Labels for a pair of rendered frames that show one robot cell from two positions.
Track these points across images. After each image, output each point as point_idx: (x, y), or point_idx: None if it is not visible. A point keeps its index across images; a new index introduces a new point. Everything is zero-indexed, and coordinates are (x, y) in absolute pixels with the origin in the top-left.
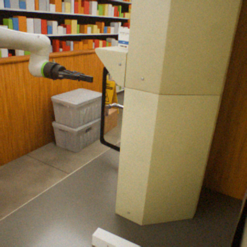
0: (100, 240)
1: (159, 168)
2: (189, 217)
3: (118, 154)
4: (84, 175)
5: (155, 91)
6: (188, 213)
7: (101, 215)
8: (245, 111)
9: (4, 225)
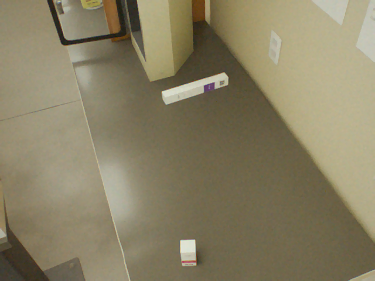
0: (171, 96)
1: (174, 24)
2: (192, 51)
3: (84, 46)
4: (89, 79)
5: None
6: (191, 48)
7: (145, 89)
8: None
9: (102, 141)
